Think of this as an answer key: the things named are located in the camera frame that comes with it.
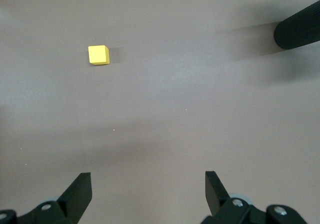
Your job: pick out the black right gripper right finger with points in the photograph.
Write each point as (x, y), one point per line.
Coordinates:
(217, 201)

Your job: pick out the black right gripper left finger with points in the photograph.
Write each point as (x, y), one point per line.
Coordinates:
(75, 204)

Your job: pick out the yellow wooden block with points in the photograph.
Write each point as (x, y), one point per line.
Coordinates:
(97, 55)

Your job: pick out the brown table cover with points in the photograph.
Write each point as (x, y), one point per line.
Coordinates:
(175, 96)

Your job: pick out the black ribbed post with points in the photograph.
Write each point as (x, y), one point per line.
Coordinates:
(297, 31)

